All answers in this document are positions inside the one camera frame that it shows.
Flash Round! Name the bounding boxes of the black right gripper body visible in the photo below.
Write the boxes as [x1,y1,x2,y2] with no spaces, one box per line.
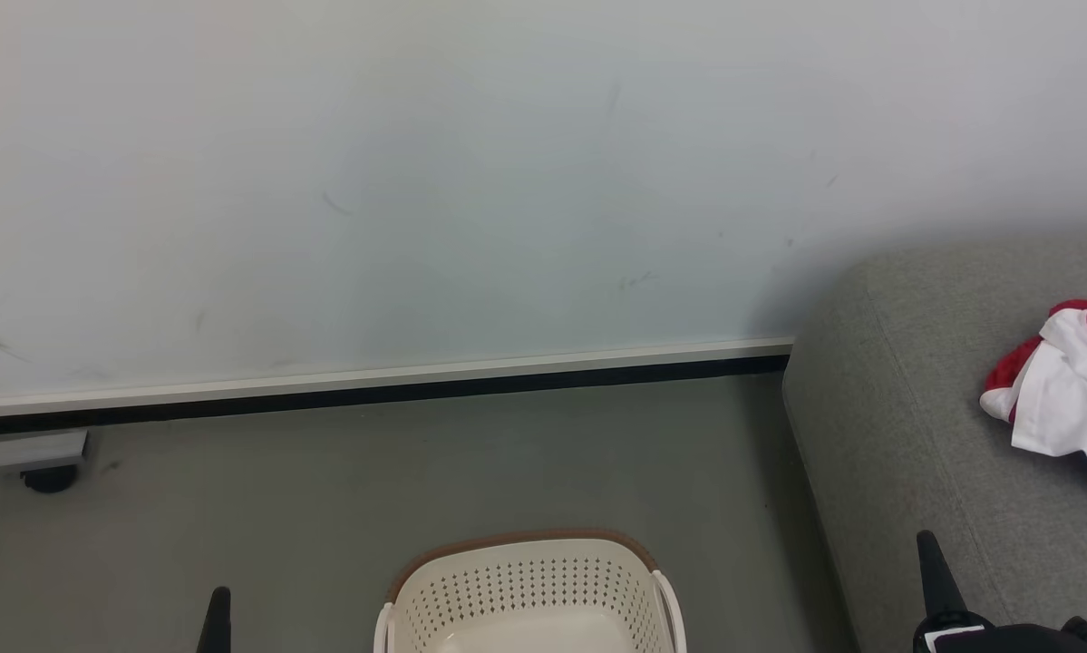
[912,611,1087,653]

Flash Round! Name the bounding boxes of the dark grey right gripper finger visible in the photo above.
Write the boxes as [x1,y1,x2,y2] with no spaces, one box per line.
[916,531,968,619]

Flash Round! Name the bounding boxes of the black caster wheel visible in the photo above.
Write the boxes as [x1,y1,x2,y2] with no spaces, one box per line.
[21,464,80,494]

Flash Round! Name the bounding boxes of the grey fabric sofa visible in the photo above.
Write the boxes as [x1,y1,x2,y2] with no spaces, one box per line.
[781,238,1087,653]

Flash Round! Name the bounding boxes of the red and white garment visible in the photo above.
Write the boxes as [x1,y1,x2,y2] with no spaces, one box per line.
[979,299,1087,502]

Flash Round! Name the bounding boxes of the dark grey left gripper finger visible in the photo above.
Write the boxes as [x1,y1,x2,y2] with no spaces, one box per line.
[196,586,233,653]

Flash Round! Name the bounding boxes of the cream perforated laundry basket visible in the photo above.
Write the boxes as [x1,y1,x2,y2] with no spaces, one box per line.
[373,531,687,653]

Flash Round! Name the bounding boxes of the white and black baseboard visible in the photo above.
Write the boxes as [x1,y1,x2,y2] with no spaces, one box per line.
[0,337,795,437]

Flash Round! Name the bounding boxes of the grey metal base bar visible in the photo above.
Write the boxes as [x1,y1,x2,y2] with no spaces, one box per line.
[0,430,90,476]

